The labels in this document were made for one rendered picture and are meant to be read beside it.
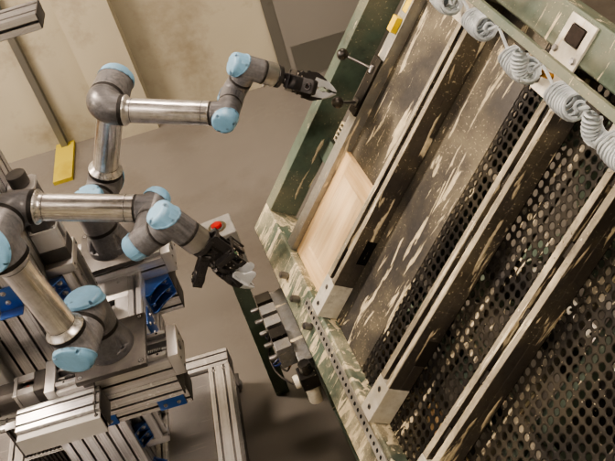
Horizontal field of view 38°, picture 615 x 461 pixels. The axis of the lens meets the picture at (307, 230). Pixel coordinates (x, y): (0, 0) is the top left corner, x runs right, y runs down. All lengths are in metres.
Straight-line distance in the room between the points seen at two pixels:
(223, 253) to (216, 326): 1.98
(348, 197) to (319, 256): 0.23
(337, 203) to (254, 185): 2.11
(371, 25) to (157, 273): 1.12
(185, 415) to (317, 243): 1.04
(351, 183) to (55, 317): 1.01
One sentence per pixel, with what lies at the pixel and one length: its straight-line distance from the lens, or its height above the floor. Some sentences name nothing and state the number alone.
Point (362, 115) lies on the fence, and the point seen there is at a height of 1.31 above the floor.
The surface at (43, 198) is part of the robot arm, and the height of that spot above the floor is 1.64.
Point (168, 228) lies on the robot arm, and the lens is 2.22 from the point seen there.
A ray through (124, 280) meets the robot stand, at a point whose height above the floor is 0.95.
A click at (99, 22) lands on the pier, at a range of 5.48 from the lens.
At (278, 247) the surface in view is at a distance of 3.18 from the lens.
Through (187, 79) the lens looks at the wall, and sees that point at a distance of 5.79.
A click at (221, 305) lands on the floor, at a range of 4.36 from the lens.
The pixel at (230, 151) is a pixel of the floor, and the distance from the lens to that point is 5.35.
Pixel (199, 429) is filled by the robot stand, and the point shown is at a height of 0.21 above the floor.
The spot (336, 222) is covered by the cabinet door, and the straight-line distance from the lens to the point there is 2.92.
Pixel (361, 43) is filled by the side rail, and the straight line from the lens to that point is 3.08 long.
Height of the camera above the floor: 2.91
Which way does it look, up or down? 39 degrees down
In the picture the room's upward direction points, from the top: 17 degrees counter-clockwise
